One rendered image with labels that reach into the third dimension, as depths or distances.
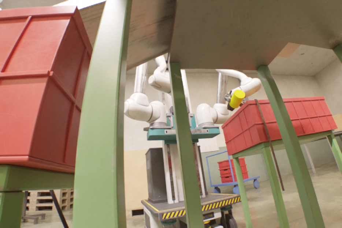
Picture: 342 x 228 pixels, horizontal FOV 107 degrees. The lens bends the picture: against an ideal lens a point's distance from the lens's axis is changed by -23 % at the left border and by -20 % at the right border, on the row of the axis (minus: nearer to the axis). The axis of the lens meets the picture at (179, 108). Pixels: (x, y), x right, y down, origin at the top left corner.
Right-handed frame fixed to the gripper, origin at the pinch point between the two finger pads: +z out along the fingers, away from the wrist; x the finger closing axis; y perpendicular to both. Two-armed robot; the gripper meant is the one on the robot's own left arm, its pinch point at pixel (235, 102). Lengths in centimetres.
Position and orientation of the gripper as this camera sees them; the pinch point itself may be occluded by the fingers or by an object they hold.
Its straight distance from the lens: 104.5
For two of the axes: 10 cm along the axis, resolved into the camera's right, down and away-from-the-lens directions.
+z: -2.9, 1.9, -9.4
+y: 3.0, -9.1, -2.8
